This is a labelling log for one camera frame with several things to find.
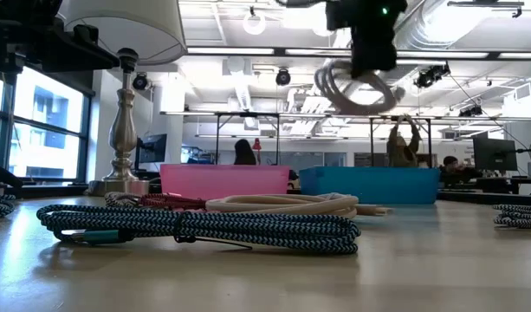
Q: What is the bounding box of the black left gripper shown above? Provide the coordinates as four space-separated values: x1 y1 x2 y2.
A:
39 23 121 74

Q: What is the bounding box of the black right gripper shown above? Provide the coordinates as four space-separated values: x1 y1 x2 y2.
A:
350 23 398 80

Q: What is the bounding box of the beige USB cable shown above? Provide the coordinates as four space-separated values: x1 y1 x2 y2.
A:
313 58 398 117
205 193 394 220

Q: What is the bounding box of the grey braided USB cable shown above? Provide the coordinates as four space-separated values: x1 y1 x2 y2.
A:
103 191 162 210

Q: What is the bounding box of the magenta braided USB cable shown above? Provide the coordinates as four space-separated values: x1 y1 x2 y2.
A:
137 193 209 212

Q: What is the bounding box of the black white braided USB cable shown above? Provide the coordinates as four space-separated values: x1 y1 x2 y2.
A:
0 193 17 219
492 203 531 230

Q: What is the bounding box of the teal black braided USB cable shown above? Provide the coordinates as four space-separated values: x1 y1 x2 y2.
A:
36 203 362 256

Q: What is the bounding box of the silver table lamp white shade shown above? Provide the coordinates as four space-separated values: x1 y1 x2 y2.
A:
59 0 188 197

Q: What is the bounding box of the person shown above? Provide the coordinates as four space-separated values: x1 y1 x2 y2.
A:
439 155 482 185
385 114 423 168
233 138 258 166

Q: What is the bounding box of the black computer monitor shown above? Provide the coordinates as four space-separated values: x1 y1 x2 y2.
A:
472 137 519 172
136 133 168 166

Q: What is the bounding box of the blue plastic bin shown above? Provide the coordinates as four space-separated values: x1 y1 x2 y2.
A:
298 166 442 205

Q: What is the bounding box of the pink plastic bin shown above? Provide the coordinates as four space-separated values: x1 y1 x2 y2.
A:
159 163 291 201

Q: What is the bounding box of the silver ventilation duct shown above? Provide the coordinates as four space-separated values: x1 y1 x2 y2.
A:
392 0 526 88

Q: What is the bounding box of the black metal rig frame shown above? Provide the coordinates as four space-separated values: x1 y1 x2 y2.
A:
214 111 281 166
369 115 434 168

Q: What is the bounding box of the white ring light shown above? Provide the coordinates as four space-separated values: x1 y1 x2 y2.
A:
242 10 268 36

